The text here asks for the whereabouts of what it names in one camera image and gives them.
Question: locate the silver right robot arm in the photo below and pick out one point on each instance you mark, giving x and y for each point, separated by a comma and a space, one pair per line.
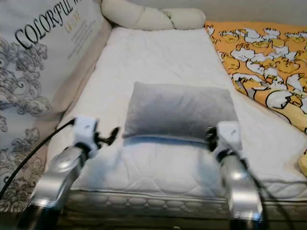
240, 187

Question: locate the cream quilted base mattress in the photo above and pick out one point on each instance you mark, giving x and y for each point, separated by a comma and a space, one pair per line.
163, 203

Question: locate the yellow soft object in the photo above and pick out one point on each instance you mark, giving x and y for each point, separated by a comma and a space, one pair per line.
303, 163

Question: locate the white quilted mattress topper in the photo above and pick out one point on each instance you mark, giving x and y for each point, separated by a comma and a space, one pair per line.
163, 57

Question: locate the grey velvet pillow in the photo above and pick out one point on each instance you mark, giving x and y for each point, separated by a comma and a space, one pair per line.
177, 111

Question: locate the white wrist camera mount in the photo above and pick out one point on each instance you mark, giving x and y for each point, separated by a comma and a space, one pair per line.
229, 135
86, 130

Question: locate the yellow cartoon print blanket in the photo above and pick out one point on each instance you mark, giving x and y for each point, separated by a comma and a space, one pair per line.
259, 57

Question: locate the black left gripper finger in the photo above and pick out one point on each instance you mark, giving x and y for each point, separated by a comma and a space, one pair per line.
112, 134

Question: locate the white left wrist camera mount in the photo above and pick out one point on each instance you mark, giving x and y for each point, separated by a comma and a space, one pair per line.
86, 130

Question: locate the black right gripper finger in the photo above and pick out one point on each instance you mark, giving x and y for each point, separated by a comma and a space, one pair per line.
210, 132

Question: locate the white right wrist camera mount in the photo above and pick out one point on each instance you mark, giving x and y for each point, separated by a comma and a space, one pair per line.
229, 135

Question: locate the grey floral printed fabric panel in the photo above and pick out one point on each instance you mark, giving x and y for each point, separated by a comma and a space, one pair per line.
38, 72

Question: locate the beige bed side bumper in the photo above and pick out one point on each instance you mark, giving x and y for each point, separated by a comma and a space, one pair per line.
84, 72

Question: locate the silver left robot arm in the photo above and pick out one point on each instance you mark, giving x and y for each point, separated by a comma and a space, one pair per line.
57, 177

